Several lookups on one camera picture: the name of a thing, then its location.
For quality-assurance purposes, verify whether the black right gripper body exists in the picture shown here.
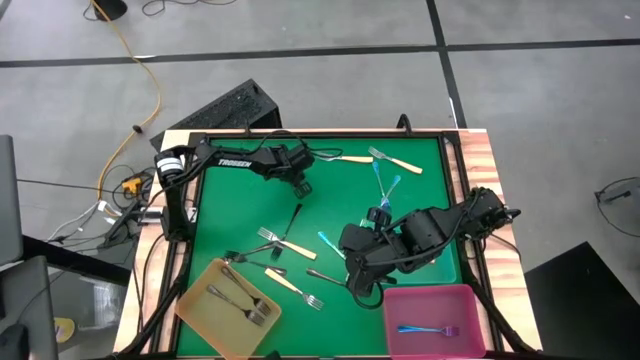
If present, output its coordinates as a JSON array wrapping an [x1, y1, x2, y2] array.
[[339, 223, 387, 281]]

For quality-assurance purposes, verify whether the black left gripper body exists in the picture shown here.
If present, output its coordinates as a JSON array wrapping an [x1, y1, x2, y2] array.
[[272, 144, 316, 200]]

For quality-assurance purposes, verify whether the dark metal fork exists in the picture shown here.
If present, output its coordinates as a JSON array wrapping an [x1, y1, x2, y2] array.
[[220, 265, 274, 317], [206, 284, 266, 327], [224, 242, 278, 265], [223, 249, 289, 277], [305, 267, 349, 289], [269, 202, 305, 262]]

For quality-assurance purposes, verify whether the wooden handled silver fork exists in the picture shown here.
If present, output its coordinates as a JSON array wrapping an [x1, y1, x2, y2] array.
[[263, 267, 325, 311], [368, 145, 425, 176], [319, 152, 375, 165], [257, 227, 318, 261]]

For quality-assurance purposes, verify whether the iridescent blue fork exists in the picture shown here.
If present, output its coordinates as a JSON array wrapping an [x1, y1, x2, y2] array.
[[379, 174, 403, 209], [372, 160, 392, 209], [397, 324, 461, 338], [317, 231, 346, 259]]

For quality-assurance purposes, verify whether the green table mat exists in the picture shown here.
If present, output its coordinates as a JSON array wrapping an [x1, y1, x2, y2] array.
[[175, 136, 496, 359]]

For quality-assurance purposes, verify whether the pink plastic bin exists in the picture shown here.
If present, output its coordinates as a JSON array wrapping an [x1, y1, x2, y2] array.
[[382, 284, 487, 360]]

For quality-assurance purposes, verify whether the teal plastic bin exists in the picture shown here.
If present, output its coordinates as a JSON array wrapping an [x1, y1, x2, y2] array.
[[389, 234, 462, 287]]

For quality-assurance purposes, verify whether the black perforated computer case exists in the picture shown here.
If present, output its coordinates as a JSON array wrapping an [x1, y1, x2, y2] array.
[[149, 78, 284, 151]]

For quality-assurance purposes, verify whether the orange plastic bin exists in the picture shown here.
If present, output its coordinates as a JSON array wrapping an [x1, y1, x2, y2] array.
[[172, 258, 282, 360]]

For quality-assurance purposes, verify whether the black round stand base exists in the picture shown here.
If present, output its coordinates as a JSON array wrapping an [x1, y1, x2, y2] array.
[[92, 0, 129, 22]]

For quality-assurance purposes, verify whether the black desk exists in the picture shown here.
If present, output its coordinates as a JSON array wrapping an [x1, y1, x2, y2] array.
[[19, 234, 131, 286]]

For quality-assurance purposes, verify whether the yellow floor sticker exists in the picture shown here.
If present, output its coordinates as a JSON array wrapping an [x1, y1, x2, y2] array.
[[53, 317, 76, 344]]

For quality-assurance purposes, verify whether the dark grey monitor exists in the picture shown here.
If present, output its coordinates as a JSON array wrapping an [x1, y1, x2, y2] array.
[[0, 254, 59, 360]]

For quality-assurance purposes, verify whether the black aluminium table frame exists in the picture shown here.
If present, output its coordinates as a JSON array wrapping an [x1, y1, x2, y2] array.
[[114, 127, 541, 360]]

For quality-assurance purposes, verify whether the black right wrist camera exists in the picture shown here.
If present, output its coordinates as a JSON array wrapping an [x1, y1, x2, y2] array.
[[368, 207, 393, 230]]

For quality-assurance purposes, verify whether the yellow floor cable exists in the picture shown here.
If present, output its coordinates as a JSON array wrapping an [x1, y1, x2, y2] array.
[[89, 0, 162, 189]]

